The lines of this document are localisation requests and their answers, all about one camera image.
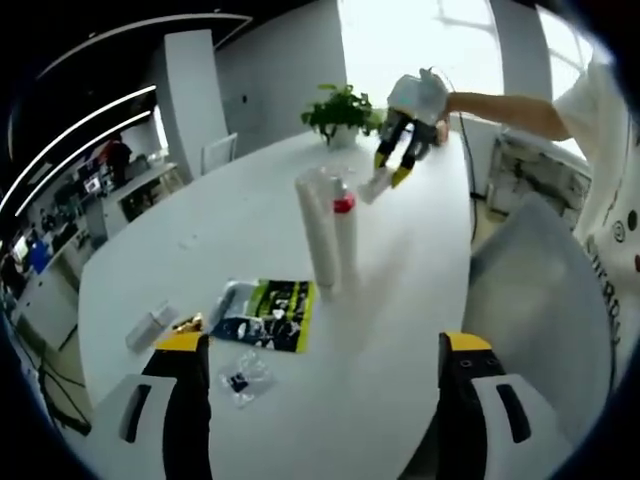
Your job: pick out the clear plastic skincare packet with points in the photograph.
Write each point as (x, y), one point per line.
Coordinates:
(247, 380)

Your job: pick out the small white translucent box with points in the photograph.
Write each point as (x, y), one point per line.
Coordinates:
(150, 326)

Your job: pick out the potted green plant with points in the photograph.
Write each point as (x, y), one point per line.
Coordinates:
(345, 112)

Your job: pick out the white skincare tube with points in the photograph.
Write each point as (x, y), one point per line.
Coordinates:
(320, 235)

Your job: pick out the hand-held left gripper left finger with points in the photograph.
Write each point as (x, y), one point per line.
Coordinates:
(190, 415)

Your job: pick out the small red-label skincare bottle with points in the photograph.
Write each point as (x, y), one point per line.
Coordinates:
(375, 186)

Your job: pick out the large red-collared skincare bottle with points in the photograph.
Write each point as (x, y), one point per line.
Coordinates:
(346, 225)

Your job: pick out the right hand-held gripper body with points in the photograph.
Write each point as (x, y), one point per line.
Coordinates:
(417, 97)

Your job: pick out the gold skincare sachet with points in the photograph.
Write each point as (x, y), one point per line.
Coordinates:
(189, 324)

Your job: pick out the person's white printed shirt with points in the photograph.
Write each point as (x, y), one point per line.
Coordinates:
(610, 175)

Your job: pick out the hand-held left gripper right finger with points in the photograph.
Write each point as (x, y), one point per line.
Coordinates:
(460, 415)

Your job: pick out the green black skincare sachet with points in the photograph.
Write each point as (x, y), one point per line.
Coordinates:
(270, 315)

